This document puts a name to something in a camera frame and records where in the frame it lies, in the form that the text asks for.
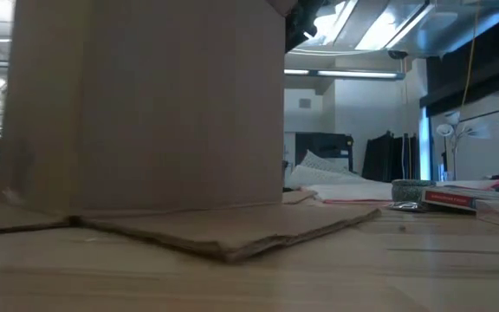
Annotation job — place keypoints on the white bubble wrap sheet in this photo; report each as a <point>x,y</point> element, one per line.
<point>319,171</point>

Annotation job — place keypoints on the brown cardboard box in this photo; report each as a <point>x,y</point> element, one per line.
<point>145,108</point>

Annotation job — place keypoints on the red playing card box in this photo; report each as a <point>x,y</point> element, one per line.
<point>449,198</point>

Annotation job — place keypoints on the fluorescent ceiling light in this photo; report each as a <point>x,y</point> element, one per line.
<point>345,73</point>

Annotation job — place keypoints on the black background cabinet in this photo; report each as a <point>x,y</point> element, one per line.
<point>323,145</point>

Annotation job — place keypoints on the black folded panel stack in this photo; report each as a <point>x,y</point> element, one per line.
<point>388,158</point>

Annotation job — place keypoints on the white floor lamp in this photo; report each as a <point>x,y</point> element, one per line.
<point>453,130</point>

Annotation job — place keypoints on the black ceiling camera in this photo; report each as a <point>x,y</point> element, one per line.
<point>397,54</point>

